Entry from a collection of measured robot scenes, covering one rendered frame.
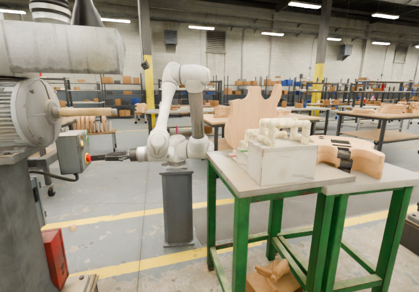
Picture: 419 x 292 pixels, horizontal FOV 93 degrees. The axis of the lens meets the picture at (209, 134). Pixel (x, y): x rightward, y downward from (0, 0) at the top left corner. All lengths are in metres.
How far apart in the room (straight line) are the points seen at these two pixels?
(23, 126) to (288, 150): 0.97
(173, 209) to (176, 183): 0.24
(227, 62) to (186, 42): 2.64
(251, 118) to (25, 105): 1.00
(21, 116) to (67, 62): 0.23
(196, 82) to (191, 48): 10.97
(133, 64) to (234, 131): 11.05
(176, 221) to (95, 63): 1.44
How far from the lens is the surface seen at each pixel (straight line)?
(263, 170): 0.89
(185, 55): 12.19
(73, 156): 1.20
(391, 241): 1.67
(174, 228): 1.92
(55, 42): 0.81
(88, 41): 0.78
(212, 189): 1.41
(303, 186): 1.02
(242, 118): 1.19
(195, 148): 1.58
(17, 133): 0.91
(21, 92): 0.90
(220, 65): 12.60
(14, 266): 1.17
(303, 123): 0.94
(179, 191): 1.73
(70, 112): 0.94
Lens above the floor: 1.33
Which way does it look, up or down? 12 degrees down
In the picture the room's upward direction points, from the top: straight up
